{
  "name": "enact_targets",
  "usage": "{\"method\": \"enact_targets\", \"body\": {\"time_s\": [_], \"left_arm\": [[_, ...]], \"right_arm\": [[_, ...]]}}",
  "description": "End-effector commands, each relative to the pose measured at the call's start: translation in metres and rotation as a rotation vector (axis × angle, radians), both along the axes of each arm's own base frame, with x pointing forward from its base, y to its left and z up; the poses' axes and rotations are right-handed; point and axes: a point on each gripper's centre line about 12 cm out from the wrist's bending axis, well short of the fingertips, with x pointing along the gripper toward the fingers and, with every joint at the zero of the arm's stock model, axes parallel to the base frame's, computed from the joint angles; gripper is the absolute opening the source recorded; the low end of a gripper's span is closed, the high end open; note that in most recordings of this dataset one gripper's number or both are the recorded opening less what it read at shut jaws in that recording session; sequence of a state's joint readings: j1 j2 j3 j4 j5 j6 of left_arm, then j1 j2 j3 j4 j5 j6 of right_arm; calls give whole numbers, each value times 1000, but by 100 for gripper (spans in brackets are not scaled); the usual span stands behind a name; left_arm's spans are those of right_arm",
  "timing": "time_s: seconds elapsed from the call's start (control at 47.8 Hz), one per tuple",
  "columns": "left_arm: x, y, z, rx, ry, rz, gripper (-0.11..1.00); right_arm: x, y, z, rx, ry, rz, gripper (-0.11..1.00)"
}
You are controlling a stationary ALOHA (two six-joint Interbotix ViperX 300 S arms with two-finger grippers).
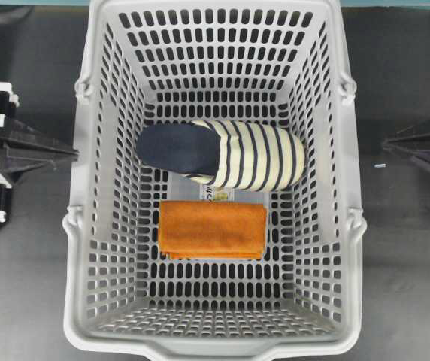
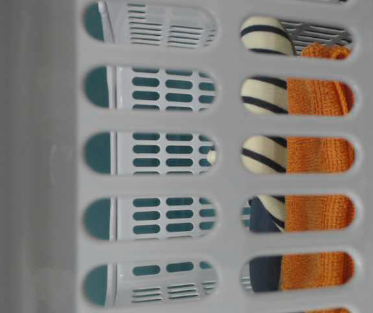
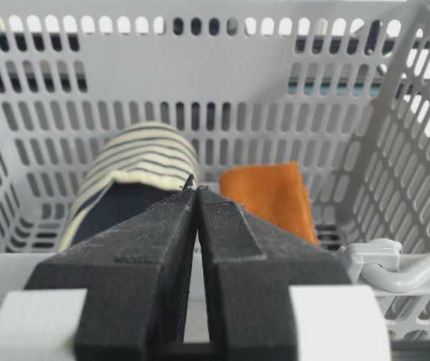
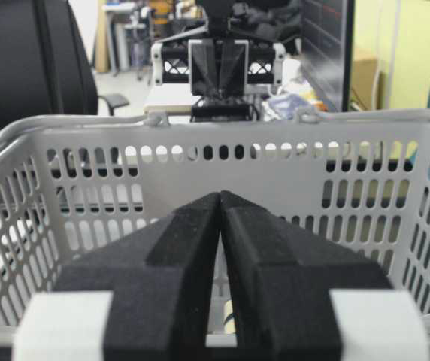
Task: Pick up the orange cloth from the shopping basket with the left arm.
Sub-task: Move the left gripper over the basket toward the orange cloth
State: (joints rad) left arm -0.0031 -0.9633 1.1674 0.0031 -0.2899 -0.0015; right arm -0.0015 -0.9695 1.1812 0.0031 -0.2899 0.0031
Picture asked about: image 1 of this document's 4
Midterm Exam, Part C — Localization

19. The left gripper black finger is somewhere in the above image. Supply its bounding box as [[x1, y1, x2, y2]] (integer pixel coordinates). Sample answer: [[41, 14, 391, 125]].
[[0, 156, 73, 177], [2, 117, 78, 159]]

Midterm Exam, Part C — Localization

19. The folded orange cloth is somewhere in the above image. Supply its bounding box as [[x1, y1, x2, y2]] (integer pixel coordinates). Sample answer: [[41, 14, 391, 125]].
[[158, 201, 268, 259]]

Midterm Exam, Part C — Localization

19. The grey plastic shopping basket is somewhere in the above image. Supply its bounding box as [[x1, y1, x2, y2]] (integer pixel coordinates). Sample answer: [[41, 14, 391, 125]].
[[62, 1, 367, 360]]

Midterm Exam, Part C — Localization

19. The navy striped cream slipper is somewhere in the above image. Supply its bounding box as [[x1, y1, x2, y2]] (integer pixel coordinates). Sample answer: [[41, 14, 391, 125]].
[[136, 120, 305, 192]]

